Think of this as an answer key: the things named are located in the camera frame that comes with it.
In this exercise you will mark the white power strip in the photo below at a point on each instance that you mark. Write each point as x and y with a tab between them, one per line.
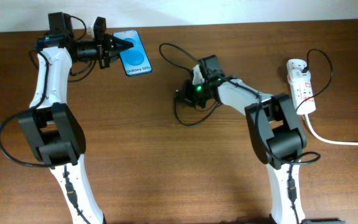
300	86

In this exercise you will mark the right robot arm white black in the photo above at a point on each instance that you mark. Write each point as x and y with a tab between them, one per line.
276	135

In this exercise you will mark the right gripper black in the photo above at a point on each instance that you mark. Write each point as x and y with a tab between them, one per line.
185	93

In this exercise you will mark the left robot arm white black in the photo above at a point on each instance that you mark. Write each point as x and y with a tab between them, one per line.
55	137

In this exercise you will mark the blue screen smartphone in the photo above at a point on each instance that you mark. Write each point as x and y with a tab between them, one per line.
134	60

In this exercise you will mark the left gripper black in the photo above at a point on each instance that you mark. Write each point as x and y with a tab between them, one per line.
109	51

